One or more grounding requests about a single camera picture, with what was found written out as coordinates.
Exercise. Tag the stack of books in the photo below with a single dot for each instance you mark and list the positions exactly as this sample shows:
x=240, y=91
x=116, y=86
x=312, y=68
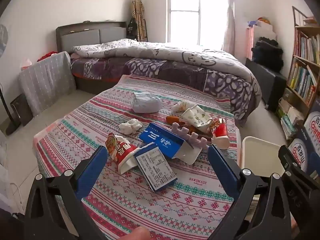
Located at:
x=290, y=120

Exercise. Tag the pile of black clothes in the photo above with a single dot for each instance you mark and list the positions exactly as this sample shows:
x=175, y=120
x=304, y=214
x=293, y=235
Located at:
x=267, y=53

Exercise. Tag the red cloth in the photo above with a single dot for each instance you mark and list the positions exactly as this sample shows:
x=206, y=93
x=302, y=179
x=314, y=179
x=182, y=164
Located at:
x=47, y=55

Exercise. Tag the white stepped shelf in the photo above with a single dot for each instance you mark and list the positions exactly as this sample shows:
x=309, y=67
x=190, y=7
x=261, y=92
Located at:
x=266, y=31

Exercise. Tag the white crumpled tissue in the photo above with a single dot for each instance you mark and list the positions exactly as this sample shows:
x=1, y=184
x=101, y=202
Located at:
x=130, y=127

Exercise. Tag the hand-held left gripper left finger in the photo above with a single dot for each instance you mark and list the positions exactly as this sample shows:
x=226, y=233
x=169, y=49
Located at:
x=91, y=173

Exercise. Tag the orange toy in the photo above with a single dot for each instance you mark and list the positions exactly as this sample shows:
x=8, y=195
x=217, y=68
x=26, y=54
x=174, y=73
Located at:
x=263, y=20

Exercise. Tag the black bag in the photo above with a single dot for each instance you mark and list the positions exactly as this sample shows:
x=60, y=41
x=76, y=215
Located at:
x=131, y=28

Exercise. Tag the paper cup with green print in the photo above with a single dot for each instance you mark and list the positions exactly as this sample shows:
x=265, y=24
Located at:
x=196, y=117

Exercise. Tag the red and white cup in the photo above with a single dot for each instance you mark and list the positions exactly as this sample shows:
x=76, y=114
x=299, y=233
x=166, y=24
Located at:
x=220, y=132

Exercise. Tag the white plastic bin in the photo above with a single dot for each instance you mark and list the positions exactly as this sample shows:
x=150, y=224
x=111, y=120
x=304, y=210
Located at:
x=260, y=152

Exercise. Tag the grey checked pillow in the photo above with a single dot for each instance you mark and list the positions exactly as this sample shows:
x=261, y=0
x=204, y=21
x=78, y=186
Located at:
x=47, y=80

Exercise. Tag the sheer curtain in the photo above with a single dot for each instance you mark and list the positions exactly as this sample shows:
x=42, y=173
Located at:
x=230, y=17

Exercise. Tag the crumpled stained tissue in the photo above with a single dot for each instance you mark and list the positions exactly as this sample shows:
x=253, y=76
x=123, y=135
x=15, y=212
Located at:
x=180, y=106

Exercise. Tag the pink board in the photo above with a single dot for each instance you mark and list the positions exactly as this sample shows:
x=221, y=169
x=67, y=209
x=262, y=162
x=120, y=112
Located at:
x=250, y=42

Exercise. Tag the blue printed cardboard box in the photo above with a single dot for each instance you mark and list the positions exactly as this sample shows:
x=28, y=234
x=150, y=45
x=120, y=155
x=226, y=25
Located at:
x=313, y=125
x=298, y=150

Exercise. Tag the purple foam toe separator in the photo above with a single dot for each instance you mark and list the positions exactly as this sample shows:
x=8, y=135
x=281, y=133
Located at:
x=190, y=137

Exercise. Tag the wooden bookshelf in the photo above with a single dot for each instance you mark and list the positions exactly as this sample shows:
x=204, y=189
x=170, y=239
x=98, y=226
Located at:
x=301, y=27

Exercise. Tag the grey crumpled plastic bag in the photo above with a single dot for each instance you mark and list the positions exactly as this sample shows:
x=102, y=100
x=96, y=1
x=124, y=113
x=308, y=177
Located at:
x=146, y=102

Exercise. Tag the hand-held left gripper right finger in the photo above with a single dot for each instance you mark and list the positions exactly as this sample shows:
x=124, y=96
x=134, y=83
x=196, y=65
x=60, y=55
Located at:
x=222, y=171

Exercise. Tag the pink tissue pack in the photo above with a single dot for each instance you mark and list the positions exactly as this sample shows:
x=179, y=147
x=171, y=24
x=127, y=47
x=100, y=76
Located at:
x=26, y=65

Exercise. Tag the torn blue paper carton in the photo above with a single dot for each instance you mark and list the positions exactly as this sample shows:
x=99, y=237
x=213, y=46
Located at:
x=162, y=137

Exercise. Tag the window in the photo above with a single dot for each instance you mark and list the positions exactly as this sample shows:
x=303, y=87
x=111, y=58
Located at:
x=190, y=10

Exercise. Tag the crumpled red white noodle cup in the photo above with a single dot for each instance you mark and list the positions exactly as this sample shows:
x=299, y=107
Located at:
x=120, y=150

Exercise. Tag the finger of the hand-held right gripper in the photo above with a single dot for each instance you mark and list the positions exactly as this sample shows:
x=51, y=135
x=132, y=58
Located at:
x=290, y=160

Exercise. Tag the person's left hand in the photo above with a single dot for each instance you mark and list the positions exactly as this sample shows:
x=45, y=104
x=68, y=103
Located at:
x=138, y=233

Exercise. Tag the row of books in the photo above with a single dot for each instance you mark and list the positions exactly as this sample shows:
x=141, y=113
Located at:
x=307, y=47
x=301, y=82

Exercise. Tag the black box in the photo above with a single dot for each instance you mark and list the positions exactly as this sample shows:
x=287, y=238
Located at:
x=21, y=110

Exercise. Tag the plaid coat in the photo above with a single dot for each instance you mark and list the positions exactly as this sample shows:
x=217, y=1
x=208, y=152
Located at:
x=138, y=17

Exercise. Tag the purple patterned bedsheet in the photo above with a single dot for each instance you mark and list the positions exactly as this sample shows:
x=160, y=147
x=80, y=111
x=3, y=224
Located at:
x=150, y=67

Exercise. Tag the blue carton piece white label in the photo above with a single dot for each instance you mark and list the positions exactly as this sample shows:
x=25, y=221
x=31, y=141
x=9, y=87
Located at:
x=156, y=167

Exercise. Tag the grey white cartoon quilt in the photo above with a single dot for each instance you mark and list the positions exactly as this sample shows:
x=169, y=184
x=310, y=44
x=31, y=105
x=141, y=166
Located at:
x=175, y=52

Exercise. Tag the black cabinet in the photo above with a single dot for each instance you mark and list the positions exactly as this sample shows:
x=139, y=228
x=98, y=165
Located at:
x=270, y=85

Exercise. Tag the patterned red green tablecloth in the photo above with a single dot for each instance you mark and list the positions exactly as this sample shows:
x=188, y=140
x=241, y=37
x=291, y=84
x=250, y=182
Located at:
x=175, y=205

